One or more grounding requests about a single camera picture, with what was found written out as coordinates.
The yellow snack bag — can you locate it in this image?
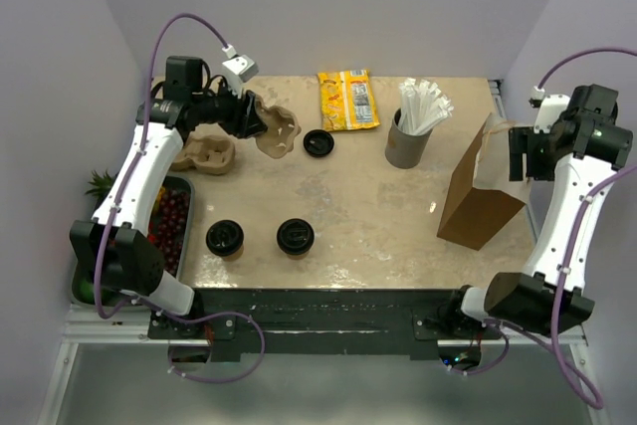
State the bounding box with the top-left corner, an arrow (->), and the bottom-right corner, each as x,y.
317,69 -> 380,132

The black plastic cup lid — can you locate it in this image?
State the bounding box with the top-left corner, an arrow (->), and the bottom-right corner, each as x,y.
205,220 -> 245,258

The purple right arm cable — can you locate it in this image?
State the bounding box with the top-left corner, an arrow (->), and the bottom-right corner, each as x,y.
437,48 -> 637,410

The brown paper bag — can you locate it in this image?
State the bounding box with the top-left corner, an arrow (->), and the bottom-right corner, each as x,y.
437,112 -> 531,251

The purple grapes bunch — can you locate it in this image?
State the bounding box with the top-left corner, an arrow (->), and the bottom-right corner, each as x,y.
148,186 -> 190,276

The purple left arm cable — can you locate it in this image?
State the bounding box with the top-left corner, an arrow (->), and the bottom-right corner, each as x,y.
93,12 -> 266,385

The small pineapple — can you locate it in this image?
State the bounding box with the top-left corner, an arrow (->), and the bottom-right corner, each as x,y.
85,170 -> 117,198

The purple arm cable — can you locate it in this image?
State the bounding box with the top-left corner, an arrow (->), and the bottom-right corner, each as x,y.
93,12 -> 266,385
437,48 -> 637,410

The green fruit tray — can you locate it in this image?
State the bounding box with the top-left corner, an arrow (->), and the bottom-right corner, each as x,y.
70,174 -> 194,307

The grey straw holder cup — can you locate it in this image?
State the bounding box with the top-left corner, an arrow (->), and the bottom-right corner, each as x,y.
384,108 -> 432,169

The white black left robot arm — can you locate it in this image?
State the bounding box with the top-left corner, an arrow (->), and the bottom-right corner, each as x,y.
70,55 -> 267,337

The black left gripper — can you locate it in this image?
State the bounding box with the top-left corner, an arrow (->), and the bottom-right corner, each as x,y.
193,77 -> 268,138

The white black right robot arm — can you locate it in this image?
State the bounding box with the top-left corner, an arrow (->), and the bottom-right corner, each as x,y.
443,84 -> 633,338

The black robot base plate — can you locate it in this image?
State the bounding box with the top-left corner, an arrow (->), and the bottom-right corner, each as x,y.
148,288 -> 483,361

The aluminium frame rail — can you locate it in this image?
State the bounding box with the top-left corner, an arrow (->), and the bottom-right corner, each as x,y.
34,303 -> 170,425

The green lime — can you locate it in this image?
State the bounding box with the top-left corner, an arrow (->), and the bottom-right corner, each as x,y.
76,279 -> 95,305

